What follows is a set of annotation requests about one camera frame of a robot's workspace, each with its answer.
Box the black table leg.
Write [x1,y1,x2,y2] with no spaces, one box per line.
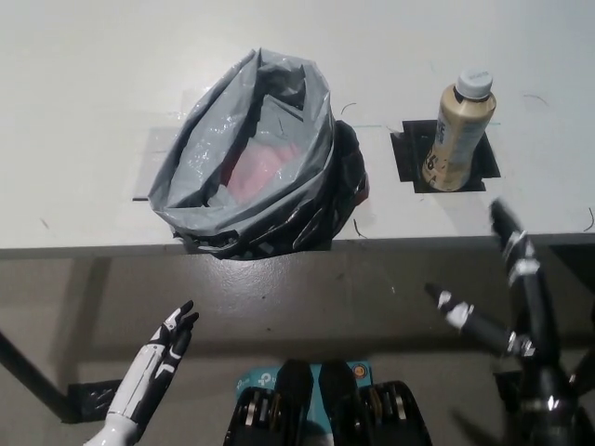
[0,328,67,411]

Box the right robot hand black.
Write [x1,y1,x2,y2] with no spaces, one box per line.
[424,198,594,446]

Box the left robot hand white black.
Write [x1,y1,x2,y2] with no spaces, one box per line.
[105,299,201,423]

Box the pink item inside bag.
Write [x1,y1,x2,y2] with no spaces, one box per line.
[222,138,308,206]

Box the grey plastic bag bin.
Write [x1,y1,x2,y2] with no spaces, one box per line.
[147,46,371,260]

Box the black tape square marker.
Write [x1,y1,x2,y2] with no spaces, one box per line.
[390,119,502,194]

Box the robot body black teal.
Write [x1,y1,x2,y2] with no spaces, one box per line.
[222,360,427,446]

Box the beige protein shake bottle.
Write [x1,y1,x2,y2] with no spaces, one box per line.
[420,68,497,192]

